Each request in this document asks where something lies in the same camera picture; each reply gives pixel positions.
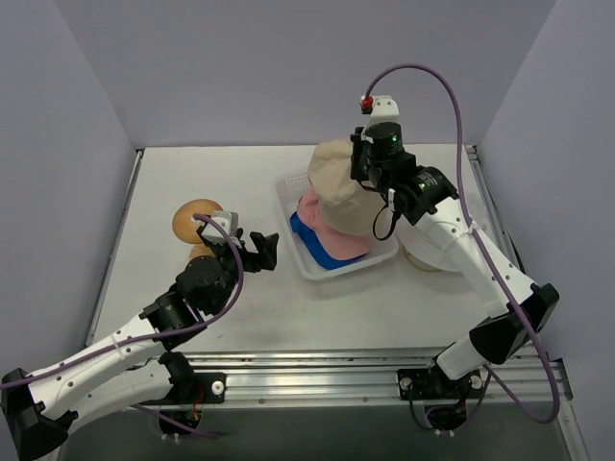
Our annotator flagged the beige bucket hat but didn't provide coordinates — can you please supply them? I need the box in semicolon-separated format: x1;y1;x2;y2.
307;139;383;236

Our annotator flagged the pink baseball cap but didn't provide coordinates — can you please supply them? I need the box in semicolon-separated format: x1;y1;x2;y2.
296;186;372;260

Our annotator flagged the white bucket hat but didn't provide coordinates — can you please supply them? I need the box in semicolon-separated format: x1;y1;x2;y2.
401;191;496;274

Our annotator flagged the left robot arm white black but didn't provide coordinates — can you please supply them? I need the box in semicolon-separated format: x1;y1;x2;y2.
1;232;279;460

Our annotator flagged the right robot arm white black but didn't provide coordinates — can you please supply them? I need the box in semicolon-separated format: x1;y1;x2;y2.
350;122;559;397

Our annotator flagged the blue baseball cap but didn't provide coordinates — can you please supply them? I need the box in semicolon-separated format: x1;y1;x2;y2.
289;212;365;270

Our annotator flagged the wooden mushroom hat stand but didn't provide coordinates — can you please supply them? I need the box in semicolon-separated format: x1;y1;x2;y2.
172;199;223;260

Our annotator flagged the white plastic basket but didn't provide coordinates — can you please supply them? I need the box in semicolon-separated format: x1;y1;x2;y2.
271;168;400;281

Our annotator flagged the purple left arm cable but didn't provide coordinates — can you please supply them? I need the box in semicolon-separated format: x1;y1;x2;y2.
0;214;244;441

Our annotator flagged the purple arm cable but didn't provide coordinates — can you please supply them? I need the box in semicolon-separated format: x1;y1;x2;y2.
0;214;244;441
363;64;563;425

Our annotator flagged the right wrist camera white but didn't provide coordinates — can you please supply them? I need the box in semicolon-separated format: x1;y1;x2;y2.
360;95;400;130

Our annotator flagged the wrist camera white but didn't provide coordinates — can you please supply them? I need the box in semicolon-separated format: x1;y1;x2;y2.
360;95;400;130
192;210;238;245

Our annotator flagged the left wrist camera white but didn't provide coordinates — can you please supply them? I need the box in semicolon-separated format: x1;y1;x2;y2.
192;210;238;245

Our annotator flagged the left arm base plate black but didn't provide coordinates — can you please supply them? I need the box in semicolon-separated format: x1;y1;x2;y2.
159;373;226;405

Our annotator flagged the aluminium frame rail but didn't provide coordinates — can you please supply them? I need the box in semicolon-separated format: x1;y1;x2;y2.
79;143;576;414

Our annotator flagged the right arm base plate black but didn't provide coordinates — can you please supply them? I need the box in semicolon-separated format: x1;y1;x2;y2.
396;367;483;401

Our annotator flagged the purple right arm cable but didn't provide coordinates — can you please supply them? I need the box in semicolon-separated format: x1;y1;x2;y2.
363;64;563;425

